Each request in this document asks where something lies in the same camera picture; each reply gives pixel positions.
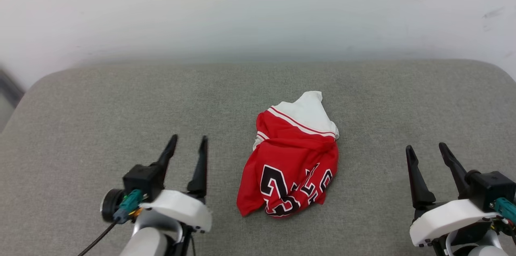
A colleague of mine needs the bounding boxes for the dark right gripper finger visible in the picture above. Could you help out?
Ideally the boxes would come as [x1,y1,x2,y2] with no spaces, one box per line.
[406,145,436,209]
[439,142,471,200]

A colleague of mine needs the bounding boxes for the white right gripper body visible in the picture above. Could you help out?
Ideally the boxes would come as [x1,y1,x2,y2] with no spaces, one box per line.
[409,198,501,248]

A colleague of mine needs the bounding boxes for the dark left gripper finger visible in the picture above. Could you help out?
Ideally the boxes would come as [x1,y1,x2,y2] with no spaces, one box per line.
[187,135,209,198]
[150,134,178,182]

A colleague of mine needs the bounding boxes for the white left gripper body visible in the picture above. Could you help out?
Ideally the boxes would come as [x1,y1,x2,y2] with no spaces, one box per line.
[139,189,213,233]

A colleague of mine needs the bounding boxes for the red white basketball jersey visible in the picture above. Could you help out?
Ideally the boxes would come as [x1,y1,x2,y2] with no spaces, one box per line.
[236,91,340,219]

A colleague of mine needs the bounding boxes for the teal left camera connector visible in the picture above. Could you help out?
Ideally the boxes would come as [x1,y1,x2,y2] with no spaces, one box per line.
[112,189,144,225]

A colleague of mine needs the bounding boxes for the teal camera connector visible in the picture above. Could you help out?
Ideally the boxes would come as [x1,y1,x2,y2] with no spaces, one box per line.
[493,198,516,225]
[112,189,144,225]

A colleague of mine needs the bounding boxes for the teal right camera connector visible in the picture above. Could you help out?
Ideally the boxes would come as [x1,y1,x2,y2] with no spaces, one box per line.
[493,198,516,225]

